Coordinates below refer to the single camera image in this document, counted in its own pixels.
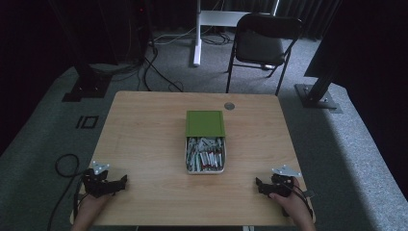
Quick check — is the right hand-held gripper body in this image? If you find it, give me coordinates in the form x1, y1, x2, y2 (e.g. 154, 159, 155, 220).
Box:
265, 165, 303, 198

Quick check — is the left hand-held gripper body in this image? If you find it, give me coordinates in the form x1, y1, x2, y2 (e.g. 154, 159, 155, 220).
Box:
82, 160, 120, 198

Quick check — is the metal tin of batteries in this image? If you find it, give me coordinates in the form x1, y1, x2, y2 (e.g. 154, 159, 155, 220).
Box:
184, 136, 227, 175

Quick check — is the green box lid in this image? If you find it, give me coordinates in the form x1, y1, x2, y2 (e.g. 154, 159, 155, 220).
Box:
185, 110, 226, 139

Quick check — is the person's right hand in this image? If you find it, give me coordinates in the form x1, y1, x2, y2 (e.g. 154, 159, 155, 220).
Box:
268, 177, 310, 224

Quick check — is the person's left hand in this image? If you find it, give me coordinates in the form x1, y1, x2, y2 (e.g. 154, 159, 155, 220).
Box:
75, 192, 114, 226

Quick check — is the pile of small white sticks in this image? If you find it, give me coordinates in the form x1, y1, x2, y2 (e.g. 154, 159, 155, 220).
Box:
186, 137, 225, 172

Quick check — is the black metal stand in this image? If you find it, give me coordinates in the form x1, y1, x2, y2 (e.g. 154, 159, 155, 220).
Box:
293, 0, 344, 115
47, 0, 113, 103

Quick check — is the black folding chair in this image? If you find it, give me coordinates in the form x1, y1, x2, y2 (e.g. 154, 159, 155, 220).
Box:
225, 12, 304, 97

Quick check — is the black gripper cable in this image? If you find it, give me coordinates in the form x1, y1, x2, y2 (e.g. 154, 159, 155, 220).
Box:
47, 153, 85, 231
282, 183, 315, 222

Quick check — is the black floor cable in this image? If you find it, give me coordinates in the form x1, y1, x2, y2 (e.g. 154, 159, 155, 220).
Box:
137, 44, 185, 94

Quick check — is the white floor cable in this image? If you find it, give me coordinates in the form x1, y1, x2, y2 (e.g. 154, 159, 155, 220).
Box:
152, 25, 197, 46

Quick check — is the white desk frame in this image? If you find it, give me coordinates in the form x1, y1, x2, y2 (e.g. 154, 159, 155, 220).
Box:
192, 0, 281, 67

